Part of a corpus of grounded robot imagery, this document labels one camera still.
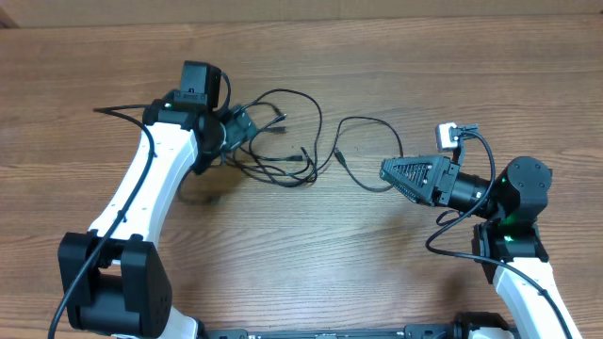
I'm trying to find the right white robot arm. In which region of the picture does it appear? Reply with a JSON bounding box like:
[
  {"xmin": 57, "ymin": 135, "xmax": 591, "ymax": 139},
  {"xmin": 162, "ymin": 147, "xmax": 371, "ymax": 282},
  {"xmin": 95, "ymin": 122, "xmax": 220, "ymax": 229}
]
[{"xmin": 380, "ymin": 155, "xmax": 580, "ymax": 338}]

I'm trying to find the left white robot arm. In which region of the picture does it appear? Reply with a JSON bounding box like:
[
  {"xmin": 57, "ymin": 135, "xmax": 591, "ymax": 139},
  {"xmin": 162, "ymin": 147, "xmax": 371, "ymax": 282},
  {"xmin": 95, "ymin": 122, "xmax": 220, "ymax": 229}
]
[{"xmin": 48, "ymin": 60, "xmax": 257, "ymax": 338}]

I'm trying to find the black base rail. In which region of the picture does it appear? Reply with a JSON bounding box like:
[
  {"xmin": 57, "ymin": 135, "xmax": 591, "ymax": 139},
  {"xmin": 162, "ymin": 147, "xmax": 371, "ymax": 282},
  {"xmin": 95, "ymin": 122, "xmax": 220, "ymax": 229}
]
[{"xmin": 201, "ymin": 324, "xmax": 462, "ymax": 339}]

